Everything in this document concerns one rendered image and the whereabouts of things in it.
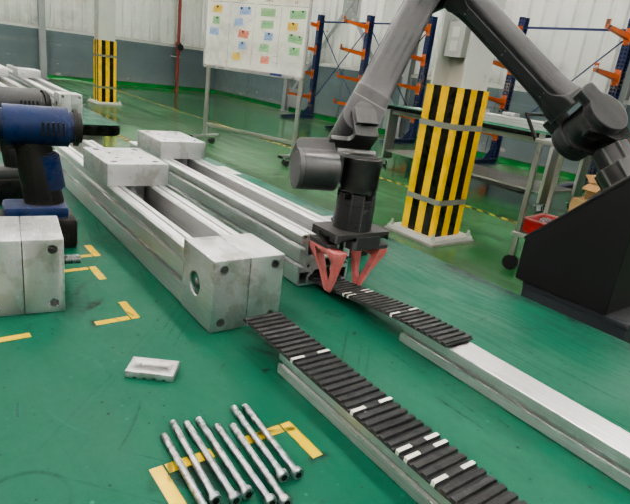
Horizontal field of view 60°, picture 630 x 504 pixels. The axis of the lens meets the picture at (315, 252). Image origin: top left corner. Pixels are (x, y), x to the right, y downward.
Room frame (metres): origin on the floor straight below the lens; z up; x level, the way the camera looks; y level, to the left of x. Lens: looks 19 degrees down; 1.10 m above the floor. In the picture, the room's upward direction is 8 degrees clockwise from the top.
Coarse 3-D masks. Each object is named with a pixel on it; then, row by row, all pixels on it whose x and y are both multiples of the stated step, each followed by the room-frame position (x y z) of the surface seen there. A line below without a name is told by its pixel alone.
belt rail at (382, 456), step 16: (288, 368) 0.52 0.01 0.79; (304, 384) 0.50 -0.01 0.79; (320, 400) 0.47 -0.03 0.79; (336, 416) 0.45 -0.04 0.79; (352, 432) 0.43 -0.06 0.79; (368, 432) 0.41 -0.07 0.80; (368, 448) 0.41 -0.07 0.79; (384, 448) 0.39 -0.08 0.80; (384, 464) 0.39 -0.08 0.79; (400, 464) 0.38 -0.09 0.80; (400, 480) 0.38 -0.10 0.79; (416, 480) 0.36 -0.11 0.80; (416, 496) 0.36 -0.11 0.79; (432, 496) 0.36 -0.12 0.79
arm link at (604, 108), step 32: (448, 0) 1.12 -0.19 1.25; (480, 0) 1.10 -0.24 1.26; (480, 32) 1.09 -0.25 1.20; (512, 32) 1.07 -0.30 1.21; (512, 64) 1.06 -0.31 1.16; (544, 64) 1.04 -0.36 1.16; (544, 96) 1.03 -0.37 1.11; (576, 96) 0.99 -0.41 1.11; (608, 96) 1.00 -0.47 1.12; (608, 128) 0.95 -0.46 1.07; (576, 160) 1.02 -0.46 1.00
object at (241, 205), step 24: (192, 168) 1.27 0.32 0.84; (216, 168) 1.21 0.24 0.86; (192, 192) 1.10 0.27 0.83; (216, 192) 1.01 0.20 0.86; (240, 192) 1.09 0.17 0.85; (264, 192) 1.03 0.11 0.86; (216, 216) 1.01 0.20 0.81; (240, 216) 0.94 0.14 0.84; (264, 216) 0.87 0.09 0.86; (288, 216) 0.95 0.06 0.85; (312, 216) 0.90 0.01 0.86; (264, 240) 0.87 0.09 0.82; (288, 240) 0.83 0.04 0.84; (288, 264) 0.81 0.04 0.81; (312, 264) 0.80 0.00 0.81
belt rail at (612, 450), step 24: (408, 336) 0.64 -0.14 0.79; (432, 360) 0.60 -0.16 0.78; (456, 360) 0.57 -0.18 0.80; (480, 360) 0.56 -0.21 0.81; (480, 384) 0.54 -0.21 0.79; (504, 384) 0.52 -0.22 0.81; (528, 384) 0.52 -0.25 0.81; (504, 408) 0.52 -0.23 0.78; (528, 408) 0.50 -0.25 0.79; (552, 408) 0.48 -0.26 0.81; (576, 408) 0.49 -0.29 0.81; (552, 432) 0.47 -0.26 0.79; (576, 432) 0.46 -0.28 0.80; (600, 432) 0.45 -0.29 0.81; (624, 432) 0.46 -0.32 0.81; (600, 456) 0.44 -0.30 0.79; (624, 456) 0.42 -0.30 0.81; (624, 480) 0.42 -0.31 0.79
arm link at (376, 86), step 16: (416, 0) 1.03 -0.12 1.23; (432, 0) 1.04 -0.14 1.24; (400, 16) 0.99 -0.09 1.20; (416, 16) 1.00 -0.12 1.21; (400, 32) 0.96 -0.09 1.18; (416, 32) 0.98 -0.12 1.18; (384, 48) 0.93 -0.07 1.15; (400, 48) 0.94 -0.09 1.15; (368, 64) 0.91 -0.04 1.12; (384, 64) 0.90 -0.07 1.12; (400, 64) 0.92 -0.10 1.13; (368, 80) 0.86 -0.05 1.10; (384, 80) 0.88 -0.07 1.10; (352, 96) 0.82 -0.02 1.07; (368, 96) 0.83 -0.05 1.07; (384, 96) 0.85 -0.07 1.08; (384, 112) 0.82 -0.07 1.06; (336, 128) 0.81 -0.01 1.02; (352, 128) 0.78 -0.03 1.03
